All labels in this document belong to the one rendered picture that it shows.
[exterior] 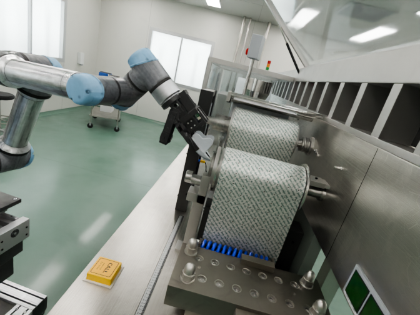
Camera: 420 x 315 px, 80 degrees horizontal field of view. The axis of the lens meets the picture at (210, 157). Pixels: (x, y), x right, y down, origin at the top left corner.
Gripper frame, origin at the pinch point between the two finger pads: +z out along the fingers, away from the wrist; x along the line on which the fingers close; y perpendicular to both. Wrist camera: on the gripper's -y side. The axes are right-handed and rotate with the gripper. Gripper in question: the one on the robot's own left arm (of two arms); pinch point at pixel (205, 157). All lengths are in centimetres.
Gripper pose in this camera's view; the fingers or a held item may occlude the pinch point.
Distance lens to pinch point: 77.0
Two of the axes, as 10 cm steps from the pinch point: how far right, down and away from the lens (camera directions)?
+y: 8.0, -5.4, -2.6
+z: 5.9, 7.9, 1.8
